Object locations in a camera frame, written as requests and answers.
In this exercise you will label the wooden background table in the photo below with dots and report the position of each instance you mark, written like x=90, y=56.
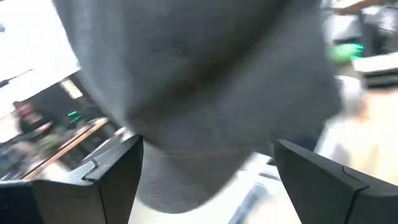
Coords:
x=71, y=143

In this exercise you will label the person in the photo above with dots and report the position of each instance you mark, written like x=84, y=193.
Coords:
x=29, y=119

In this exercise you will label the green succulent plant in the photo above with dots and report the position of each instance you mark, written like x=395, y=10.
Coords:
x=345, y=53

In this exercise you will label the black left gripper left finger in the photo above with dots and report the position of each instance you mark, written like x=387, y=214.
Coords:
x=102, y=186

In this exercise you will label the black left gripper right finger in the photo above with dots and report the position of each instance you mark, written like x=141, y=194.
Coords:
x=326, y=193

